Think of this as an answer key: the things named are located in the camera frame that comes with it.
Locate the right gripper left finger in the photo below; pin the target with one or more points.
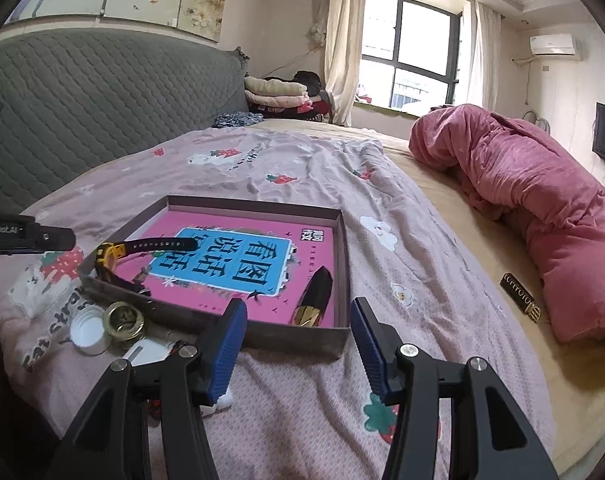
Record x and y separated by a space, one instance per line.
108 438

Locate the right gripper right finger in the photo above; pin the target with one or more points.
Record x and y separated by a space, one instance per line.
491 438

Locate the black yellow wrist watch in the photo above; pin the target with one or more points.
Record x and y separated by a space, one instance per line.
108 255

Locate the white plastic bottle cap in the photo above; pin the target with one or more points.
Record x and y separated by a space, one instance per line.
87 332

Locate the black gold lipstick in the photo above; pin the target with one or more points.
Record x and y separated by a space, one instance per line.
315 299

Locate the white pill bottle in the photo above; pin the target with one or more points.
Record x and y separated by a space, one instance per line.
149 350

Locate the grey quilted headboard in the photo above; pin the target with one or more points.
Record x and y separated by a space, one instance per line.
73 99

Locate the shallow grey cardboard box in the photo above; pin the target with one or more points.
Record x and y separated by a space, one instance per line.
327 340

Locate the pink strawberry bed sheet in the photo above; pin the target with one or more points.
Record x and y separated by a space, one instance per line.
294 414

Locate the pink comforter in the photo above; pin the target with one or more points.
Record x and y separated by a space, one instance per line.
514 172

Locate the dark patterned cloth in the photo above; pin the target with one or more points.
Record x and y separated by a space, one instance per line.
237 120

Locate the pink Chinese workbook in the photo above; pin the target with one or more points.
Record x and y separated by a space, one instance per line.
264 259

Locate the folded clothes stack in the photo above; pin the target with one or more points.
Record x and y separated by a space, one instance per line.
303 98

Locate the cream curtain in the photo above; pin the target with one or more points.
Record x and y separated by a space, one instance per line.
338 31

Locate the window with dark frame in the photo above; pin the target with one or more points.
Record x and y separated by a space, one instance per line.
410 55

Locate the wall air conditioner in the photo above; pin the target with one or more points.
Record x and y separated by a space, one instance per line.
554 45

